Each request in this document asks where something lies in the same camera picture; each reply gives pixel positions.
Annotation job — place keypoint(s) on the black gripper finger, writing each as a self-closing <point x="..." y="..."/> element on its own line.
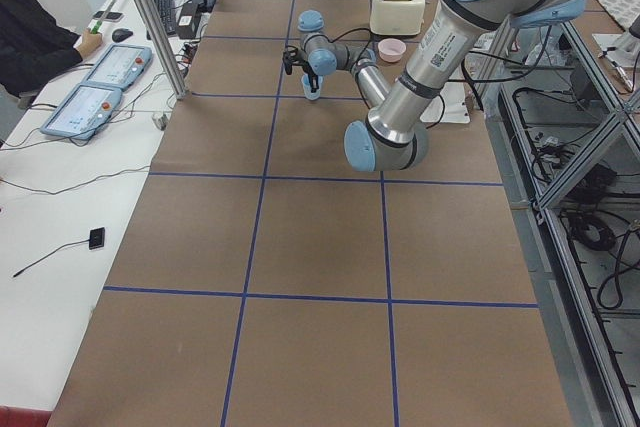
<point x="313" y="82"/>

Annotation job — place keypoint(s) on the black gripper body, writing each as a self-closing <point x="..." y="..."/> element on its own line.
<point x="311" y="79"/>

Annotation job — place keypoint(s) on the light blue cup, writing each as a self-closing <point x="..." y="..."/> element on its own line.
<point x="312" y="96"/>

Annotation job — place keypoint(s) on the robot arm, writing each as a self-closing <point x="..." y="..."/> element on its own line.
<point x="392" y="136"/>

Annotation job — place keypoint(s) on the person's hand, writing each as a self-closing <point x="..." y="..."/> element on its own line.
<point x="89" y="43"/>

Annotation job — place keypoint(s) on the pink plastic bowl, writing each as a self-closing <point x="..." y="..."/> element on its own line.
<point x="391" y="50"/>

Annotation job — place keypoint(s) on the cream white toaster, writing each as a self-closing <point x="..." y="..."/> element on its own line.
<point x="397" y="18"/>

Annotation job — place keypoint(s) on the black keyboard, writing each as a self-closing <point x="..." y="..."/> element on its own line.
<point x="167" y="14"/>

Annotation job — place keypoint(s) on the small metal clamp block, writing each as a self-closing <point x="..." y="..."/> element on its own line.
<point x="160" y="120"/>

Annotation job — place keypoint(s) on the upper teach pendant tablet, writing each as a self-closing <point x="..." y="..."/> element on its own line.
<point x="119" y="66"/>

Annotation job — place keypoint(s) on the teach pendant tablet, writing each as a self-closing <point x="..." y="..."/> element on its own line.
<point x="82" y="112"/>
<point x="119" y="66"/>

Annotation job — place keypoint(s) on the black computer mouse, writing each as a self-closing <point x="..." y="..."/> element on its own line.
<point x="121" y="34"/>

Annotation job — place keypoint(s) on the smartphone on desk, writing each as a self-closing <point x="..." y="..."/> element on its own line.
<point x="112" y="16"/>

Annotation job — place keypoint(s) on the green marker pen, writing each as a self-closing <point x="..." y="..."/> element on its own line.
<point x="96" y="28"/>

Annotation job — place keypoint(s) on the lower teach pendant tablet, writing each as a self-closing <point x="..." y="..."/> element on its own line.
<point x="82" y="112"/>

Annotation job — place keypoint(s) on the seated person in black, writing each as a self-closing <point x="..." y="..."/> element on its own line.
<point x="34" y="48"/>

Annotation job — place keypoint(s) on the small black square device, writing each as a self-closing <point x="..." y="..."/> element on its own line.
<point x="96" y="238"/>

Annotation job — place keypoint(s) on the aluminium frame post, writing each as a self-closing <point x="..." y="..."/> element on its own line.
<point x="159" y="38"/>

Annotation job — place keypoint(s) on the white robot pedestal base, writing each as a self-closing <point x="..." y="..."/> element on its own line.
<point x="452" y="110"/>

